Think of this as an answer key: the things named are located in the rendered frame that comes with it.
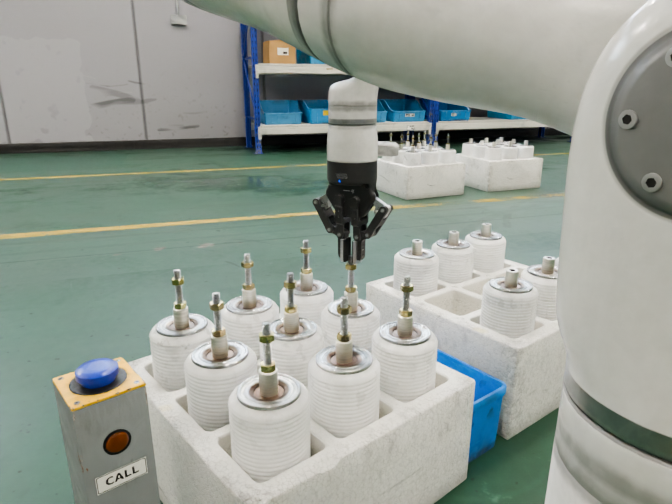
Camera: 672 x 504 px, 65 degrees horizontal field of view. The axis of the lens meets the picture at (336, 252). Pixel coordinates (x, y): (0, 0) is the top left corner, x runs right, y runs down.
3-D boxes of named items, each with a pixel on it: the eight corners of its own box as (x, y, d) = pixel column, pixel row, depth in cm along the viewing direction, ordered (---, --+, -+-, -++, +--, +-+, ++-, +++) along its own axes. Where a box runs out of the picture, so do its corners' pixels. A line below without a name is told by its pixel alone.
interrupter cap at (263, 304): (225, 318, 82) (225, 314, 82) (227, 299, 89) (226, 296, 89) (274, 315, 84) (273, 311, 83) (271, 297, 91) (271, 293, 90)
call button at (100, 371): (126, 385, 52) (123, 367, 52) (84, 400, 50) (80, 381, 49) (112, 370, 55) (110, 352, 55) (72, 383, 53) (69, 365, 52)
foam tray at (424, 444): (467, 479, 83) (476, 379, 78) (258, 639, 59) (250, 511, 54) (315, 379, 112) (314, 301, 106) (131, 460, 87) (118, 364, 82)
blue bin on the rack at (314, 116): (295, 121, 538) (295, 99, 532) (331, 120, 550) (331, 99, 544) (309, 124, 493) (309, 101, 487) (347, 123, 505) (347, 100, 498)
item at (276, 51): (295, 64, 478) (295, 40, 472) (269, 63, 471) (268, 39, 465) (288, 65, 506) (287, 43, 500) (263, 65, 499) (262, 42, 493)
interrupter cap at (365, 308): (383, 313, 84) (383, 309, 84) (344, 324, 80) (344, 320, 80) (356, 298, 90) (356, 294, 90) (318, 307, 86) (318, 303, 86)
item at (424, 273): (443, 332, 117) (448, 255, 112) (413, 344, 112) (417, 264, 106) (412, 317, 125) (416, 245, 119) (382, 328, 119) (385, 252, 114)
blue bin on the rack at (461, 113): (416, 118, 579) (417, 98, 573) (447, 118, 591) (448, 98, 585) (439, 121, 534) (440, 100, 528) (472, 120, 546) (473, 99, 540)
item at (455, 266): (477, 318, 124) (483, 245, 119) (450, 329, 119) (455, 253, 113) (446, 305, 132) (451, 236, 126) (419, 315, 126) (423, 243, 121)
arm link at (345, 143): (400, 156, 82) (402, 115, 80) (367, 164, 73) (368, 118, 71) (350, 152, 86) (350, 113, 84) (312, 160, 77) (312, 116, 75)
